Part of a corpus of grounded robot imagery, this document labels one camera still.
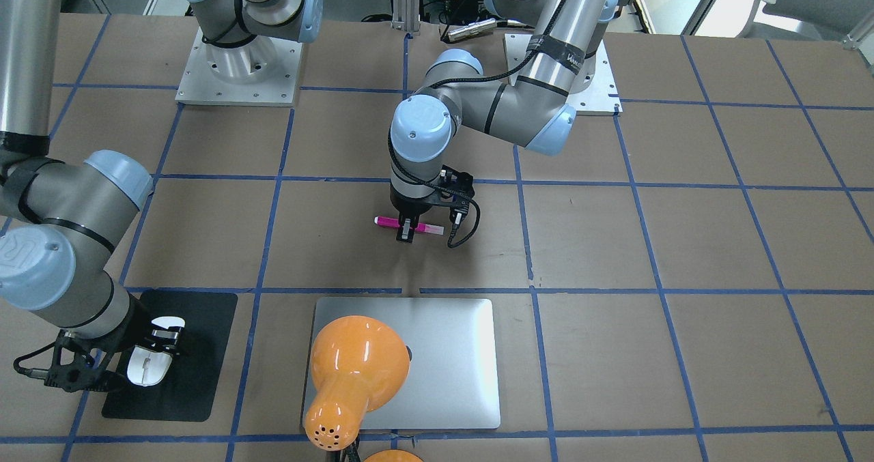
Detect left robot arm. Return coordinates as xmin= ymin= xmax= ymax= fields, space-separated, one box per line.
xmin=387 ymin=0 xmax=618 ymax=248

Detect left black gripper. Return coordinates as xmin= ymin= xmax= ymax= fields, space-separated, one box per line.
xmin=390 ymin=182 xmax=439 ymax=244

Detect orange desk lamp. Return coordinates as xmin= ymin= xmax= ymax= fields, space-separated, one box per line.
xmin=302 ymin=315 xmax=412 ymax=461

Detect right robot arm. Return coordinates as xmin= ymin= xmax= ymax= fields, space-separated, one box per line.
xmin=2 ymin=0 xmax=324 ymax=368

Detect white computer mouse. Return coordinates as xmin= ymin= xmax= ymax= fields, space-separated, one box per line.
xmin=127 ymin=316 xmax=186 ymax=387

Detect aluminium frame post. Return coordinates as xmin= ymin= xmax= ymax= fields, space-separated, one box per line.
xmin=391 ymin=0 xmax=421 ymax=36

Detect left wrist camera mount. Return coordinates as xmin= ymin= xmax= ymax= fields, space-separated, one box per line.
xmin=438 ymin=164 xmax=475 ymax=227

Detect pink marker pen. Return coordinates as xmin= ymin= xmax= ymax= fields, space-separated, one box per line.
xmin=374 ymin=216 xmax=445 ymax=235

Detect grey office chair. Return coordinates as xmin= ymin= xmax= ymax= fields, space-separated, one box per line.
xmin=739 ymin=0 xmax=873 ymax=48

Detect silver laptop notebook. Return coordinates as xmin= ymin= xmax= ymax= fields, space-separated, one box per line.
xmin=312 ymin=296 xmax=501 ymax=431

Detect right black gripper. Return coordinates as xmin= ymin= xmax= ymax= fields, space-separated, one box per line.
xmin=89 ymin=304 xmax=184 ymax=374

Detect silver cylinder connector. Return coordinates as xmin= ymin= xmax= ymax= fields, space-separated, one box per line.
xmin=440 ymin=18 xmax=499 ymax=44

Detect black mousepad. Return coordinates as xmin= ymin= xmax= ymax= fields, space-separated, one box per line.
xmin=101 ymin=290 xmax=238 ymax=422

